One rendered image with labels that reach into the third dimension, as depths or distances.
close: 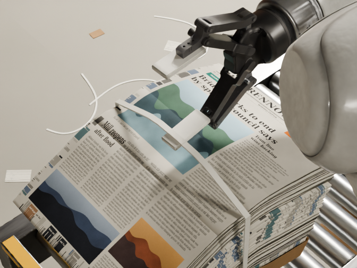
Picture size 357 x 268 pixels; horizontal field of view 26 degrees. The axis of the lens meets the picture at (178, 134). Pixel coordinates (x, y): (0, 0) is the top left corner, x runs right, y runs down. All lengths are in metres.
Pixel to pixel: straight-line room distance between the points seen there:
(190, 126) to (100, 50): 1.97
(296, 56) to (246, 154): 0.56
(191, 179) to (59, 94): 1.83
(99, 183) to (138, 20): 2.09
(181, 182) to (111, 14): 2.17
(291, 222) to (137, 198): 0.26
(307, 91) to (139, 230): 0.56
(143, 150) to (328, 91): 0.61
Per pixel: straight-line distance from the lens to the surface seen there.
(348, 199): 1.61
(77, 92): 2.91
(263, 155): 1.15
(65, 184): 1.16
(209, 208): 1.08
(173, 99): 1.21
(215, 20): 1.02
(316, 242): 1.53
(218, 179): 1.07
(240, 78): 1.11
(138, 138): 1.16
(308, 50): 0.58
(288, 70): 0.61
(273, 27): 1.10
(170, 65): 1.00
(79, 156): 1.17
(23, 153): 2.73
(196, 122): 1.11
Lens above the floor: 2.05
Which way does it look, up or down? 48 degrees down
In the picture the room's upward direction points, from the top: straight up
